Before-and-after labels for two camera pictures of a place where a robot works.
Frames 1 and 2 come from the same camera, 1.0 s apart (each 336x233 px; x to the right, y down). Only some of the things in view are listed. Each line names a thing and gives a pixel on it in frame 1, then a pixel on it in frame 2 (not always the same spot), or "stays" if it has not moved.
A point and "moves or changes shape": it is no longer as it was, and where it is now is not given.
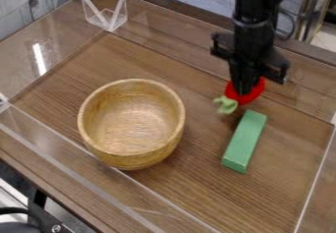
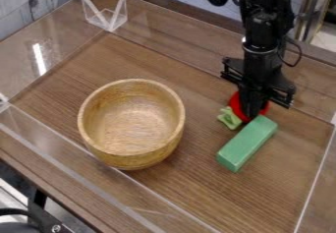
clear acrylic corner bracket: [106, 19] stays
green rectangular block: [236, 156] moves or changes shape
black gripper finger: [246, 75] → [254, 98]
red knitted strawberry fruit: [231, 98] → [235, 102]
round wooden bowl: [131, 120] stays
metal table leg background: [312, 15] stays
